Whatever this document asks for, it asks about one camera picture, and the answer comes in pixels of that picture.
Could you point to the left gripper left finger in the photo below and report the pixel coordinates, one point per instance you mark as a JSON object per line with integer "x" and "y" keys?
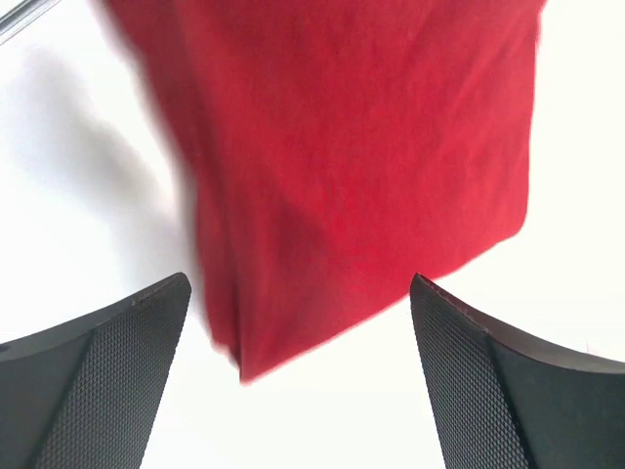
{"x": 85, "y": 393}

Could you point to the dark red t-shirt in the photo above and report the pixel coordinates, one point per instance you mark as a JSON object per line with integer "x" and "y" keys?
{"x": 338, "y": 148}

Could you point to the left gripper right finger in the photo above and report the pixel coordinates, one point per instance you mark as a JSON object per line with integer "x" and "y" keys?
{"x": 504, "y": 398}

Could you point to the aluminium table edge rail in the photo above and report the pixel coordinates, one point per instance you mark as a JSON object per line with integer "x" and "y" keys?
{"x": 22, "y": 14}

